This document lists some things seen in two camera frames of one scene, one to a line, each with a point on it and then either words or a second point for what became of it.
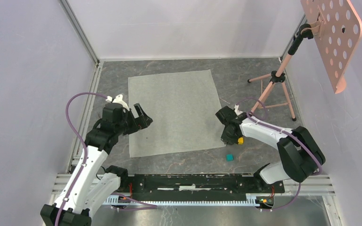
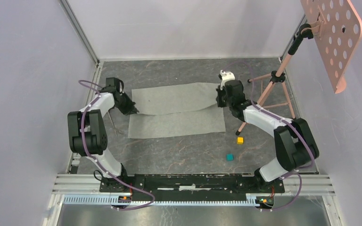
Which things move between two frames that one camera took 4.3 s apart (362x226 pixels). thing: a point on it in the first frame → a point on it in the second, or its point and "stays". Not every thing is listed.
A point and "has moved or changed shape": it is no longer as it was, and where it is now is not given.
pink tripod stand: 275,76 stays
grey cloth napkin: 183,106 has moved or changed shape
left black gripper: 145,120 → 130,109
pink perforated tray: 337,29 stays
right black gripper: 226,139 → 219,93
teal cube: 229,157 stays
